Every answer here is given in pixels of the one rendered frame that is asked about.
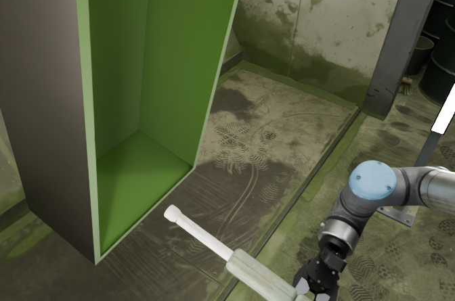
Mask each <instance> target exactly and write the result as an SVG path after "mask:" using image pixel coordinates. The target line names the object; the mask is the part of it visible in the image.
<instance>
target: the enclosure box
mask: <svg viewBox="0 0 455 301"><path fill-rule="evenodd" d="M237 3H238V0H0V108H1V113H2V115H3V119H4V123H5V127H6V129H7V134H8V137H9V141H10V143H11V147H12V151H13V153H14V158H15V161H16V165H17V167H18V172H19V175H20V179H21V182H22V186H23V189H24V193H25V196H26V201H27V203H28V207H29V210H30V211H31V212H33V213H34V214H35V215H36V216H38V217H39V218H40V219H41V220H42V221H43V222H44V223H46V224H47V225H48V226H49V227H51V228H52V229H53V230H54V231H55V232H56V233H57V234H58V235H60V236H61V237H62V238H63V239H65V240H66V241H67V242H68V243H69V244H70V245H71V246H73V247H74V248H75V249H76V250H78V251H79V252H80V253H81V254H82V255H83V256H84V257H86V258H87V259H88V260H89V261H90V262H92V263H93V264H94V265H96V264H97V263H98V262H99V261H100V260H102V259H103V258H104V257H105V256H106V255H107V254H108V253H109V252H110V251H111V250H112V249H113V248H114V247H115V246H116V245H117V244H118V243H119V242H120V241H121V240H122V239H123V238H124V237H125V236H127V235H128V234H129V233H130V232H131V231H132V230H133V229H134V228H135V227H136V226H137V225H138V224H139V223H140V222H141V221H142V220H143V219H144V218H145V217H146V216H147V215H148V214H149V213H150V212H151V211H153V209H155V207H157V206H158V205H159V204H160V203H161V202H162V201H163V200H164V199H165V198H166V197H167V196H168V195H169V194H170V193H171V192H172V191H173V190H174V189H175V188H176V187H177V186H178V185H179V184H180V183H181V182H182V181H183V180H184V179H185V178H186V177H187V176H188V175H189V174H190V173H191V172H192V171H193V170H194V169H195V168H196V163H197V161H198V156H199V153H200V148H201V145H202V140H203V137H204V132H205V129H206V125H207V120H208V118H209V113H210V110H211V105H212V102H213V97H214V94H215V89H216V86H217V81H218V78H219V73H220V70H221V65H222V62H223V57H224V54H225V49H226V46H227V43H228V38H229V35H230V31H231V27H232V22H233V19H234V14H235V11H236V6H237Z"/></svg>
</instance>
